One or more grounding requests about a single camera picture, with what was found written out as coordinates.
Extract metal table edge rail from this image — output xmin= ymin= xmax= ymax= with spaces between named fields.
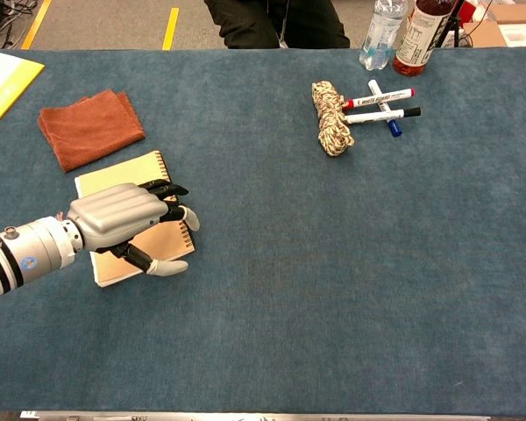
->
xmin=19 ymin=410 xmax=492 ymax=421

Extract amber drink bottle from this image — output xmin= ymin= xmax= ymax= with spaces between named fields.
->
xmin=392 ymin=0 xmax=453 ymax=78

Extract blue whiteboard marker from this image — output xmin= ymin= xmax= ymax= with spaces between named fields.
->
xmin=367 ymin=79 xmax=404 ymax=139

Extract seated person black trousers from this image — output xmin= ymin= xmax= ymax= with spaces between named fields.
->
xmin=203 ymin=0 xmax=351 ymax=50

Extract clear plastic water bottle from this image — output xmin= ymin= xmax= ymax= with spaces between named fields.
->
xmin=359 ymin=0 xmax=409 ymax=72

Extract blue felt table cover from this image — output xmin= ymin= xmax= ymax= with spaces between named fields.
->
xmin=0 ymin=46 xmax=526 ymax=416

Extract white box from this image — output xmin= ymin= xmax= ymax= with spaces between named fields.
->
xmin=498 ymin=24 xmax=526 ymax=48

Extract black whiteboard marker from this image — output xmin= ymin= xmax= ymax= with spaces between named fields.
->
xmin=344 ymin=106 xmax=422 ymax=125

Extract black tripod stand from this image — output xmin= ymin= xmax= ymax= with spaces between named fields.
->
xmin=433 ymin=0 xmax=466 ymax=48

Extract red whiteboard marker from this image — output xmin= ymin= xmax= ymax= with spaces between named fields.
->
xmin=341 ymin=88 xmax=416 ymax=111

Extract yellow and white booklet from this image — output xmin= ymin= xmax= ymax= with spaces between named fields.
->
xmin=0 ymin=47 xmax=46 ymax=139

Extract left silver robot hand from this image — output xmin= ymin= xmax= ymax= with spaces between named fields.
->
xmin=66 ymin=178 xmax=201 ymax=277

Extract brown cardboard box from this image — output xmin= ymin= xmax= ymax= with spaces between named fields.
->
xmin=462 ymin=4 xmax=526 ymax=48

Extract yellow floor tape strip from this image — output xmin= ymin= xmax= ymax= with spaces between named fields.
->
xmin=20 ymin=0 xmax=53 ymax=50
xmin=161 ymin=7 xmax=181 ymax=52

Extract beige braided rope bundle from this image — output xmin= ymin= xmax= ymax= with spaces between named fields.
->
xmin=311 ymin=80 xmax=355 ymax=158

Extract yellow spiral notebook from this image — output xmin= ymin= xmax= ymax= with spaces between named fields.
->
xmin=74 ymin=150 xmax=197 ymax=289

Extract black cables and equipment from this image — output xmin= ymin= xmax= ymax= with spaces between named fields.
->
xmin=0 ymin=0 xmax=39 ymax=49

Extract folded brown cloth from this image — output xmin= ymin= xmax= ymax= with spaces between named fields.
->
xmin=38 ymin=89 xmax=146 ymax=174

